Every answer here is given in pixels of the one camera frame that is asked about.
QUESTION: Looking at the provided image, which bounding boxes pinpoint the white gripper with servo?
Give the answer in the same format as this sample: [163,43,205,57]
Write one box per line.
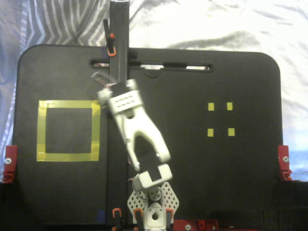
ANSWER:
[97,88,114,107]

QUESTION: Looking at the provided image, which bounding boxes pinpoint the yellow tape square outline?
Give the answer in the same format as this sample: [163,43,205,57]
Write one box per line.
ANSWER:
[36,99,101,162]

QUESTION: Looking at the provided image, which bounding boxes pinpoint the long black beam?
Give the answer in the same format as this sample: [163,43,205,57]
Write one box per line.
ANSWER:
[107,0,132,226]

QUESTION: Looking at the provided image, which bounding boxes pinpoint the black orange spring clamp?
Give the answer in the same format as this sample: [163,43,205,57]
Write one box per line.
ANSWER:
[165,208,174,226]
[112,208,122,231]
[103,18,117,57]
[133,208,142,231]

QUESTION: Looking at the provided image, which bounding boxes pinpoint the grey white patterned bedsheet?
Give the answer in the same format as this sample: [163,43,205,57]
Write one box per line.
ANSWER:
[0,0,308,183]

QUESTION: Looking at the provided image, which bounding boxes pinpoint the red white servo cable loop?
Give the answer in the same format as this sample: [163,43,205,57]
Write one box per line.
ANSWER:
[90,71,117,88]

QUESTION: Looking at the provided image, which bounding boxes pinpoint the red corner bracket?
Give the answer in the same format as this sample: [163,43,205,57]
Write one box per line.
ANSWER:
[2,144,19,184]
[277,144,294,181]

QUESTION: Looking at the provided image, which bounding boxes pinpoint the red pole base bracket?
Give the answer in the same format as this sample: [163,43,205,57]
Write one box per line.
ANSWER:
[173,218,219,231]

